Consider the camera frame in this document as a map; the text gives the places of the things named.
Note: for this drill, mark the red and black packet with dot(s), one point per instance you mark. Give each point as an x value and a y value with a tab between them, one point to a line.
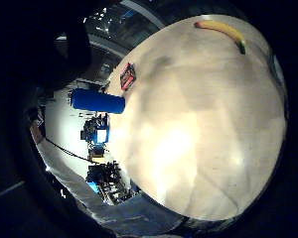
127	76

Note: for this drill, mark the desk with dark equipment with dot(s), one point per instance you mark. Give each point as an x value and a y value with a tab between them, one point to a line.
95	132

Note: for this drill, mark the lit computer monitor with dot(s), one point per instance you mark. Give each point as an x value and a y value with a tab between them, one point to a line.
101	135

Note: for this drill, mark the yellow banana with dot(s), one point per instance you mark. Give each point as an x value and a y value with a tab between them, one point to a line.
223	28

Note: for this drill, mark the cluttered workbench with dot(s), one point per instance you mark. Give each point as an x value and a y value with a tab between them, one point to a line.
108	184

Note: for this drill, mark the blue cylinder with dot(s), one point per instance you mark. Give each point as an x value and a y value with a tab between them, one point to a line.
97	101

